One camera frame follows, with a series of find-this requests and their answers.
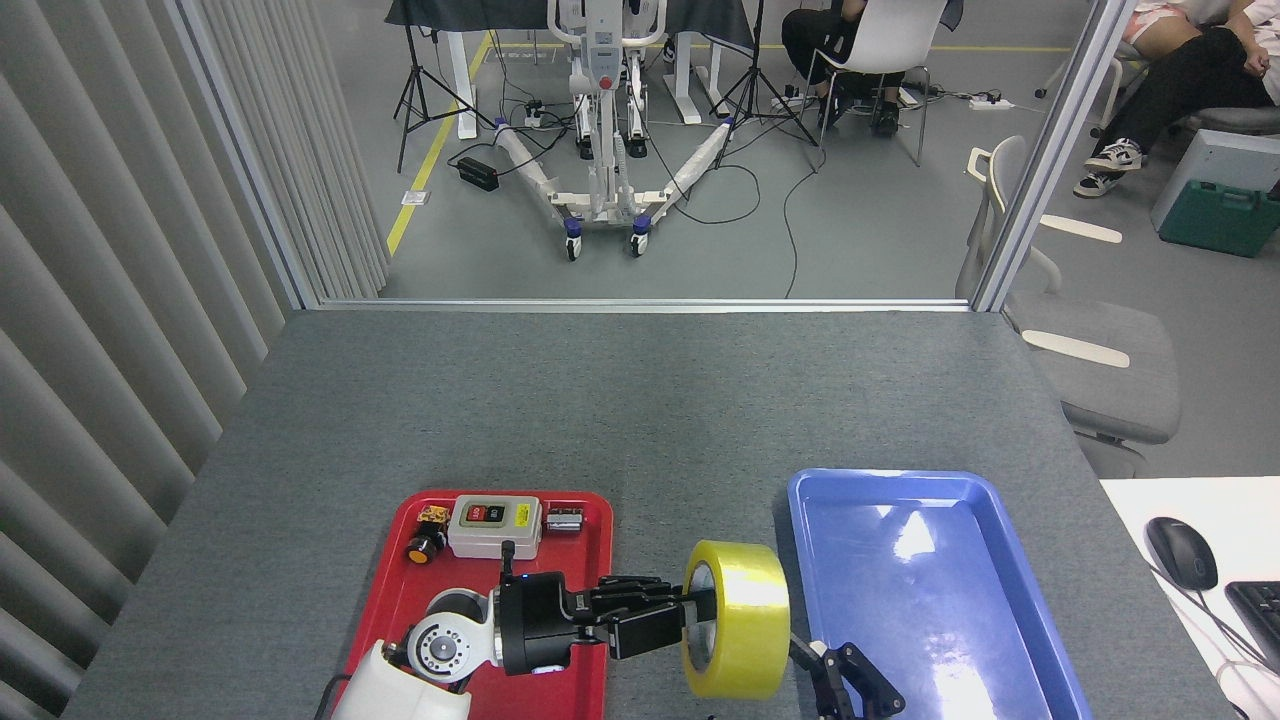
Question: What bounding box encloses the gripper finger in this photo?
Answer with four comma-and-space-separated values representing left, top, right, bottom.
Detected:
835, 643, 906, 717
788, 632, 851, 720

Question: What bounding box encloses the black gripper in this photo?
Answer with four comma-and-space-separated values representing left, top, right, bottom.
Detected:
497, 572, 717, 676

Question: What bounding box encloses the yellow tape roll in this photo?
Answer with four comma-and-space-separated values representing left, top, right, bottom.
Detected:
682, 540, 791, 699

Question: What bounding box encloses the red plastic tray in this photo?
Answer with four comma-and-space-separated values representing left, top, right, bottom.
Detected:
335, 489, 614, 720

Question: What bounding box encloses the blue plastic tray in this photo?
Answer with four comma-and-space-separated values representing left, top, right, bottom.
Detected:
787, 468, 1093, 720

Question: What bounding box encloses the black yellow push button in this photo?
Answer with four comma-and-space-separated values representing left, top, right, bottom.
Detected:
405, 505, 451, 566

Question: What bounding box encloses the black computer mouse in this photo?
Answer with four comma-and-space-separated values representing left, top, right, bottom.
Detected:
1145, 516, 1219, 591

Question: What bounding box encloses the black keyboard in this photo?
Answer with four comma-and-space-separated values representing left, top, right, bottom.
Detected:
1225, 581, 1280, 673

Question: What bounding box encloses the grey chair with beige armrests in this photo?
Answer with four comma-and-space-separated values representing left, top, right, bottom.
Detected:
955, 135, 1183, 479

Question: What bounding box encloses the white desk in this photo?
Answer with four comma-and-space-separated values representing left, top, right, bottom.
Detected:
1100, 477, 1280, 720

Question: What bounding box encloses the white wheeled stand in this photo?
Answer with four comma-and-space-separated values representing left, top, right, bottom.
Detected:
493, 0, 741, 263

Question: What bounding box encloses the black tripod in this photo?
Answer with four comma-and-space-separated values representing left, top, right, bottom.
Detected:
712, 0, 821, 171
393, 0, 496, 173

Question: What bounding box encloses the green case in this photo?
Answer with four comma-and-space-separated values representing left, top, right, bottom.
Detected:
1158, 180, 1280, 259

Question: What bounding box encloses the person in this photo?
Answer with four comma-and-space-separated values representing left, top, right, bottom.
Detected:
780, 0, 906, 138
1073, 0, 1280, 199
1120, 0, 1231, 49

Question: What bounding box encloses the grey pleated partition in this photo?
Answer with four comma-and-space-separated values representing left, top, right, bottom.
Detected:
0, 0, 391, 720

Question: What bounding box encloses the desk with black cloth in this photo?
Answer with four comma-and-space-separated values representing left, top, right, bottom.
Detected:
385, 0, 758, 141

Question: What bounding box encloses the white chair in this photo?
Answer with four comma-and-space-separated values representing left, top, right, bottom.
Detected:
800, 0, 951, 168

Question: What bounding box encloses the grey box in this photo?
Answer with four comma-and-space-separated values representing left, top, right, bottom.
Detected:
1150, 128, 1280, 233

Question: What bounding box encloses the grey office chair seat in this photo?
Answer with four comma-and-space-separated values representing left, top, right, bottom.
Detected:
1185, 103, 1280, 138

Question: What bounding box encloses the white two-button switch box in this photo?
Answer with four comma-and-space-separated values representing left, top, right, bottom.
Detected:
447, 495, 544, 561

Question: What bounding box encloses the silver rail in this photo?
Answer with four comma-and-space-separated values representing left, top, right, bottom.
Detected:
318, 298, 971, 313

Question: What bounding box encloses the black mouse cable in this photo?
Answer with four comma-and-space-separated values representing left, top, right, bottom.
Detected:
1150, 565, 1273, 671

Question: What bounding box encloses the black floor cable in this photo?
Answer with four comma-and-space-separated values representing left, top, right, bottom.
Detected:
783, 140, 831, 299

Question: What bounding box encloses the silver post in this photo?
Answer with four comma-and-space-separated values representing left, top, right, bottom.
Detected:
970, 0, 1136, 313
165, 0, 321, 311

